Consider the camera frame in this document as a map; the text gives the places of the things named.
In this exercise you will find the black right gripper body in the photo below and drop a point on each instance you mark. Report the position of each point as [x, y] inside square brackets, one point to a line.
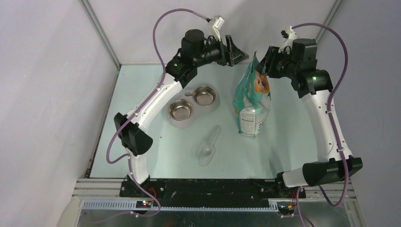
[279, 65]

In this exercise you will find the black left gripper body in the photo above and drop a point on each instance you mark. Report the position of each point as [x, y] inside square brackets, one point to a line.
[224, 58]

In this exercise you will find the teal pet food bag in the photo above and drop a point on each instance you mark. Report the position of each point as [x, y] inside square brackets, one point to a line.
[251, 100]

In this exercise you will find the clear plastic scoop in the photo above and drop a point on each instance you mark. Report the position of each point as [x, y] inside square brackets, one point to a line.
[208, 149]

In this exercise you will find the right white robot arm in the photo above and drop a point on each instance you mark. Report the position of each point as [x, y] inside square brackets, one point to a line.
[335, 162]

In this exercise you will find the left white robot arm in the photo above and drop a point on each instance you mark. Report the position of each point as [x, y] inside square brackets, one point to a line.
[196, 51]

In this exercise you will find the right steel bowl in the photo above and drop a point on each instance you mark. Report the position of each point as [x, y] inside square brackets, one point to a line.
[204, 95]

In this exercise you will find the steel bowl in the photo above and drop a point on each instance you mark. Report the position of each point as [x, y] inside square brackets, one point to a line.
[204, 95]
[180, 110]

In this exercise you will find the grey double bowl stand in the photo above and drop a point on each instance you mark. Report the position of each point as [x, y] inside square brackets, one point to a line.
[198, 109]

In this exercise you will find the left steel bowl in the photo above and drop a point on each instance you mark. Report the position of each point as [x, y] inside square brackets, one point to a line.
[180, 110]

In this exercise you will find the right controller board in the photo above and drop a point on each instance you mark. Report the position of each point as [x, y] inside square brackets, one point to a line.
[286, 210]

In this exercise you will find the controller board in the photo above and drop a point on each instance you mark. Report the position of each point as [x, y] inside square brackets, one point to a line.
[286, 210]
[144, 204]

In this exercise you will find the left controller board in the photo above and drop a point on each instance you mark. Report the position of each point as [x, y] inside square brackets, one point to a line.
[144, 204]

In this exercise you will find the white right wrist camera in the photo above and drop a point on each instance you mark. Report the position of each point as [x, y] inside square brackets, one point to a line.
[289, 34]

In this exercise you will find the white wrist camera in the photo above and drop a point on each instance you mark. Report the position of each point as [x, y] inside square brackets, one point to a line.
[214, 26]
[289, 34]

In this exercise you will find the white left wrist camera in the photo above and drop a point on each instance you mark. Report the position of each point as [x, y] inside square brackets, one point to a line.
[214, 26]

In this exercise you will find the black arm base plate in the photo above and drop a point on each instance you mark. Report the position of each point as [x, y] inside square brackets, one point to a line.
[218, 193]

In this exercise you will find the aluminium frame rail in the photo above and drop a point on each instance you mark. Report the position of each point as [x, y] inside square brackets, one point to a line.
[120, 194]

